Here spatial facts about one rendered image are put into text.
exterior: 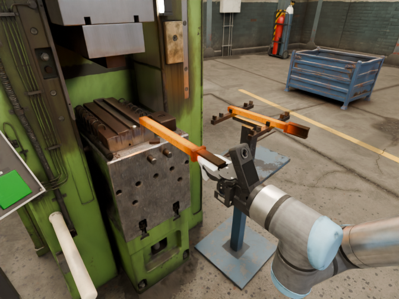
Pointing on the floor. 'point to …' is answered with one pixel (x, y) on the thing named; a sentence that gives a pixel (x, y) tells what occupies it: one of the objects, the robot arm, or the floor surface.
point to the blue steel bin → (334, 74)
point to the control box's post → (7, 288)
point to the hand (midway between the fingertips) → (203, 155)
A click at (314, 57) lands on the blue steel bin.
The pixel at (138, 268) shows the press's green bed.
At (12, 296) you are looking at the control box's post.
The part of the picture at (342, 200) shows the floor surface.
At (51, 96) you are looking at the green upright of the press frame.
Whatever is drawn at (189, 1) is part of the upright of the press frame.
